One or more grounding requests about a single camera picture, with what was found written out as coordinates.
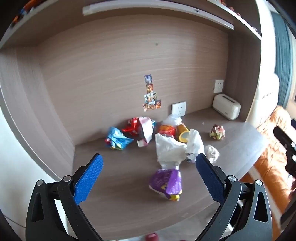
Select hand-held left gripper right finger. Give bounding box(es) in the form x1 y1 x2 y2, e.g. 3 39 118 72
195 153 272 241

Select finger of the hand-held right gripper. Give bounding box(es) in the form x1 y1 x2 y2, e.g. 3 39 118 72
273 126 296 174

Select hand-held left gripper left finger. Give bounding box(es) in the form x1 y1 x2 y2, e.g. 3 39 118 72
26 153 104 241

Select purple snack packet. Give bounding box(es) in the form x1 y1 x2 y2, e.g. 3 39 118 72
149 168 184 202

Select orange label plastic bottle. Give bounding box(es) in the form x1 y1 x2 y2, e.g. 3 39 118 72
158 124 177 138

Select clear plastic bag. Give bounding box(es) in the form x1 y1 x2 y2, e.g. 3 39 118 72
161 114 183 128

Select crumpled white wrapper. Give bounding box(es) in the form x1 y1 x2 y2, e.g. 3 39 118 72
204 145 220 163

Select orange blanket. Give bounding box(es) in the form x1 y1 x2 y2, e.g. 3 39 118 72
240 105 296 215

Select white cushion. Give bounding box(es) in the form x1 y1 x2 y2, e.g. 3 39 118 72
246 74 280 128

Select colourful crumpled paper ball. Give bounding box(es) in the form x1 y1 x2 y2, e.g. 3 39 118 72
209 124 226 141

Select blue snack packet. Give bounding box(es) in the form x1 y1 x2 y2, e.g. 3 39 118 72
105 127 134 151

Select white plastic bag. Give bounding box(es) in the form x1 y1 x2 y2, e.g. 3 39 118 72
155 128 205 169

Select yellow cup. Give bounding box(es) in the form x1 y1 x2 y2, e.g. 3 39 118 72
177 123 190 142

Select white toaster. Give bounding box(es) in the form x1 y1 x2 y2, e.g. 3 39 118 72
213 94 241 121

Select red snack packet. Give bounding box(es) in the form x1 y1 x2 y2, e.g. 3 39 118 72
122 117 141 138

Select pink and white packet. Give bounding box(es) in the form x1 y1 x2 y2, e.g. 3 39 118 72
136 116 156 147

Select grey blue curtain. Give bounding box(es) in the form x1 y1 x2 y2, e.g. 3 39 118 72
270 11 296 109

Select wooden shelf board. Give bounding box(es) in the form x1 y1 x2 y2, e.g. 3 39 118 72
0 0 262 49

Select white light bar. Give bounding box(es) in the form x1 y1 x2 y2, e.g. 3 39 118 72
83 2 234 30

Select colourful items on shelf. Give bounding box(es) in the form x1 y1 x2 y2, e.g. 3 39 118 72
11 0 38 26

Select large white wall socket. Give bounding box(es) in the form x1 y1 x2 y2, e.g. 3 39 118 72
171 101 187 117

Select small white wall socket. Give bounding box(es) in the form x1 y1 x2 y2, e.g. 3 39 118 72
213 79 224 94

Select group of colourful wall stickers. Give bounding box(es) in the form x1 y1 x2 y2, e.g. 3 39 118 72
143 74 162 111

